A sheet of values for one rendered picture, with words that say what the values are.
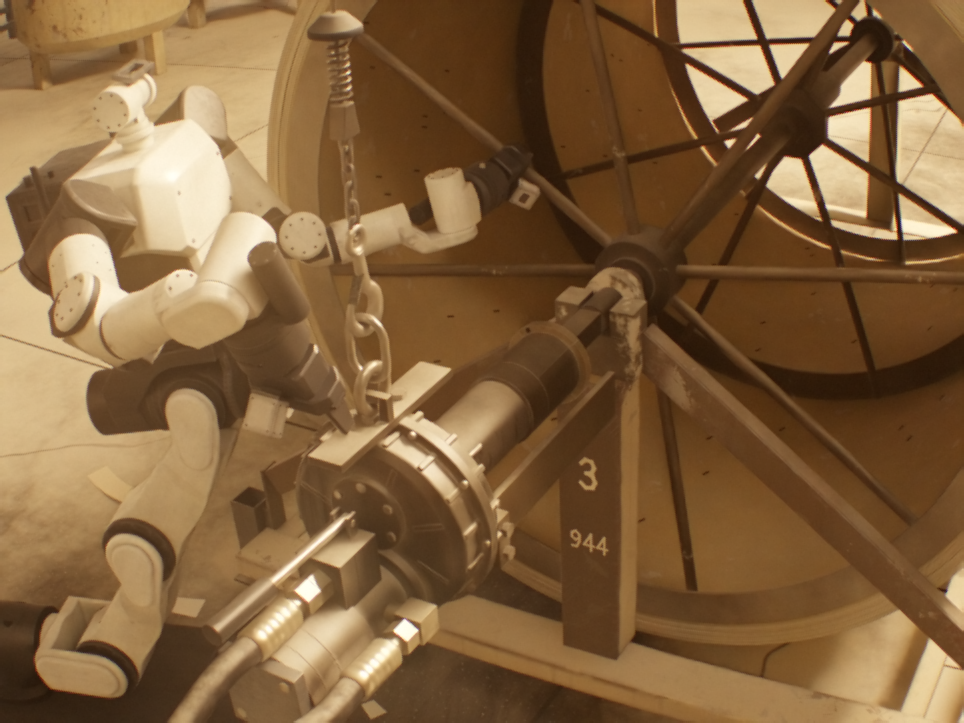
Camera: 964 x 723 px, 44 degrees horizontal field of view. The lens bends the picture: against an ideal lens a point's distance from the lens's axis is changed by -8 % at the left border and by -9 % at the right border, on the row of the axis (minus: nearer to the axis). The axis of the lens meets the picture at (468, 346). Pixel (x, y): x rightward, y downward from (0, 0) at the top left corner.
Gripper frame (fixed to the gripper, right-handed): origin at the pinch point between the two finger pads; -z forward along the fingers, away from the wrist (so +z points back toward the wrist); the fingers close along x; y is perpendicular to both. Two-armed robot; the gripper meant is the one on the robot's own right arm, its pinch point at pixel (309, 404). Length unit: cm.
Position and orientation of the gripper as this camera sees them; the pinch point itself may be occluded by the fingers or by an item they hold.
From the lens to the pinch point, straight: 151.0
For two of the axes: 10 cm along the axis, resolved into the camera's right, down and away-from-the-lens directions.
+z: -2.7, -6.1, -7.4
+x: 8.6, 1.9, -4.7
